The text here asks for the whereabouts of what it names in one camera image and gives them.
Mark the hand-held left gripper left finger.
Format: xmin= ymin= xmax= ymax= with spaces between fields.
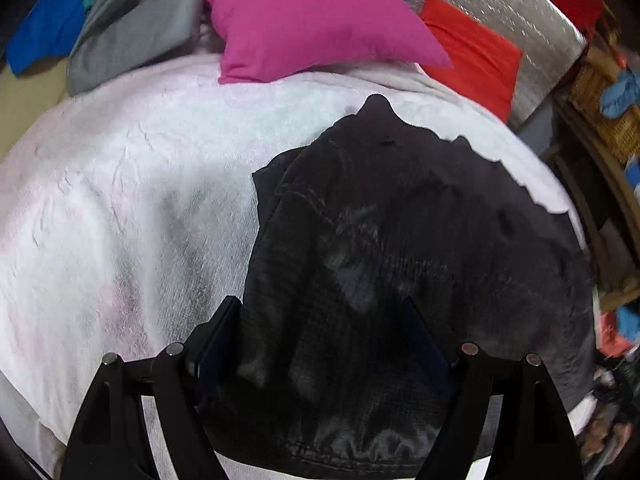
xmin=60 ymin=296 xmax=243 ymax=480

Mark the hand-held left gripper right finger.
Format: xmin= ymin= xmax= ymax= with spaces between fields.
xmin=402 ymin=296 xmax=586 ymax=480

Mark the dark grey knit sweater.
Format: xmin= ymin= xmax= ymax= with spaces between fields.
xmin=200 ymin=94 xmax=596 ymax=476

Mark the white fluffy blanket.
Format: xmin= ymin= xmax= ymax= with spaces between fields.
xmin=0 ymin=55 xmax=596 ymax=480

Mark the wooden shelf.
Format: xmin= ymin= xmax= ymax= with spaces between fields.
xmin=550 ymin=25 xmax=640 ymax=311

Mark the red cloth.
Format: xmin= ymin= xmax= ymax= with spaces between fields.
xmin=419 ymin=0 xmax=524 ymax=121

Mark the wicker basket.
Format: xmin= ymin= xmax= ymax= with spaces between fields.
xmin=570 ymin=50 xmax=640 ymax=163

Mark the light blue cloth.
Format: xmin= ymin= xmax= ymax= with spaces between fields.
xmin=600 ymin=70 xmax=640 ymax=120

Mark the grey garment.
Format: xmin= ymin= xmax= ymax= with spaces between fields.
xmin=66 ymin=0 xmax=226 ymax=96

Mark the pink cloth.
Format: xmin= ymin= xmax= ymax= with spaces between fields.
xmin=204 ymin=0 xmax=455 ymax=85

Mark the silver foil mat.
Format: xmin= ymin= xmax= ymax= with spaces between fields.
xmin=350 ymin=0 xmax=588 ymax=128

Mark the blue garment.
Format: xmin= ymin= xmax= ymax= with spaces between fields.
xmin=6 ymin=0 xmax=86 ymax=76

